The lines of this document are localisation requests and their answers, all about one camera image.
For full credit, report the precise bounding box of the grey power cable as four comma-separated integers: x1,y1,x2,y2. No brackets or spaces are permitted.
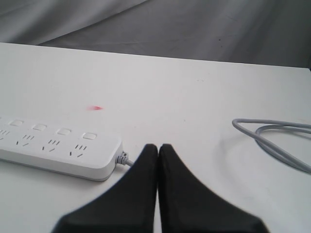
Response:
116,117,311,175

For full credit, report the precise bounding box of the white five-outlet power strip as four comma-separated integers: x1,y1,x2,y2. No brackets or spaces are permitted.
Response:
0,115,126,181

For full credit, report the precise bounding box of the white backdrop cloth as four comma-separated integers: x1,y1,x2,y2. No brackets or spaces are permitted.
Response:
0,0,311,68

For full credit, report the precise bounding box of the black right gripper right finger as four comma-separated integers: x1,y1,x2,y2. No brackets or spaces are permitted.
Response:
158,144,269,233

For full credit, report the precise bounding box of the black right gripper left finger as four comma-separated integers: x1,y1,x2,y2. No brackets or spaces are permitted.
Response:
53,144,158,233

